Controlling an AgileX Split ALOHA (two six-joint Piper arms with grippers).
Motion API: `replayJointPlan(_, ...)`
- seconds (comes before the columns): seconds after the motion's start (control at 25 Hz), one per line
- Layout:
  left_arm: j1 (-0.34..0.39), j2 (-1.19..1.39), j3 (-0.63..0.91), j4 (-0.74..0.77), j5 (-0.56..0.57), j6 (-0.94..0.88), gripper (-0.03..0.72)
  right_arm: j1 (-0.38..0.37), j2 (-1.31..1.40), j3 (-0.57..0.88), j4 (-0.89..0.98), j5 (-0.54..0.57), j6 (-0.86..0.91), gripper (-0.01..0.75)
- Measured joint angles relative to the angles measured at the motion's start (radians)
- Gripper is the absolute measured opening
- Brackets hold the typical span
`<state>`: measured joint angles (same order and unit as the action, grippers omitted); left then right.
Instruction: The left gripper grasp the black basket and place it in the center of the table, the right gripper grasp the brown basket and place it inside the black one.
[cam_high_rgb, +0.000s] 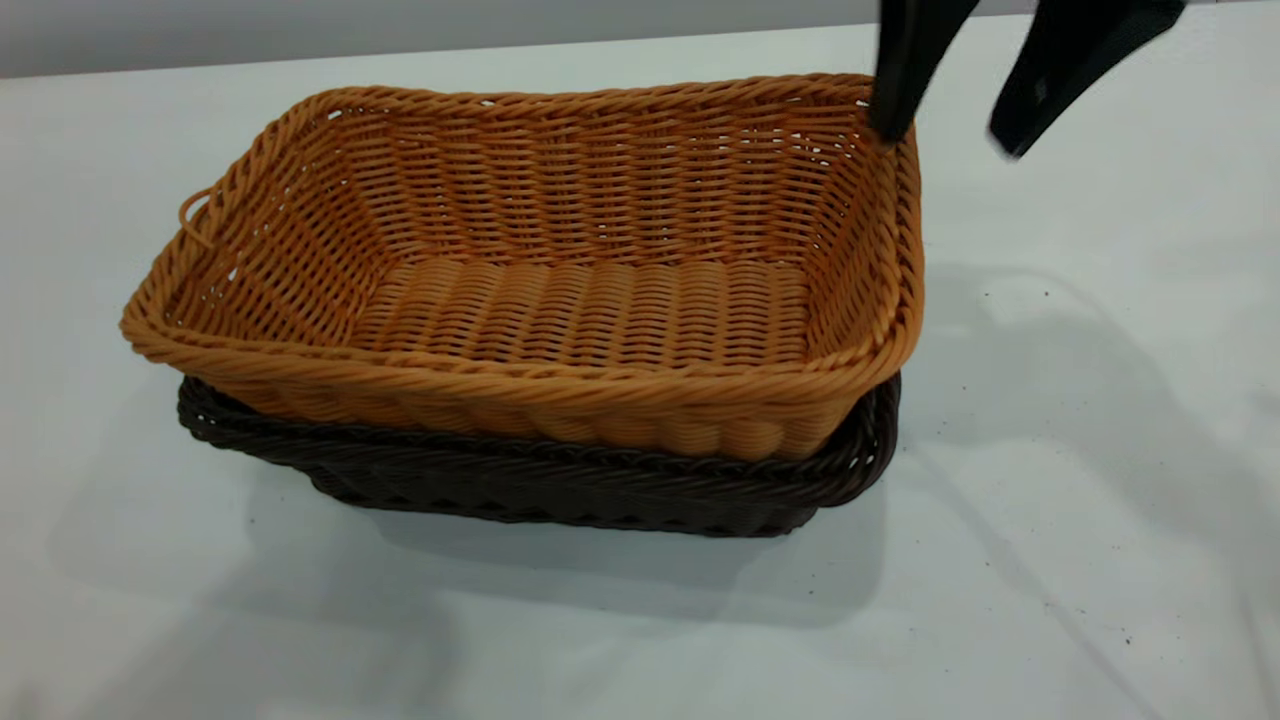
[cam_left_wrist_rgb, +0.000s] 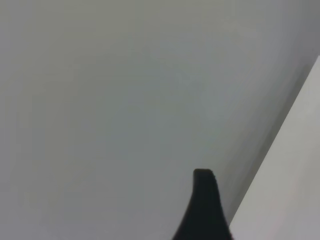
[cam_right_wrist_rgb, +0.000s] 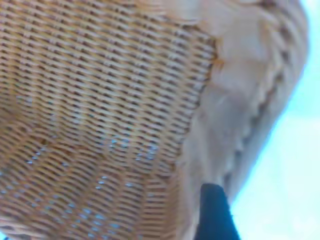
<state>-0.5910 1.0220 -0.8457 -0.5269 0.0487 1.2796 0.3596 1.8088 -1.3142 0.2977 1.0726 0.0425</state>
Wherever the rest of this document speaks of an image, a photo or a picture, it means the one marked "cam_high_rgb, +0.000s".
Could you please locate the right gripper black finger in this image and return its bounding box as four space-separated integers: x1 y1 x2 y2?
868 0 981 143
988 0 1188 159

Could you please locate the orange wicker basket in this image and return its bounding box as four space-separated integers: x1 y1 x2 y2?
120 73 925 463

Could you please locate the black wicker basket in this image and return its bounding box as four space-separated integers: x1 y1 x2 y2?
177 372 903 539

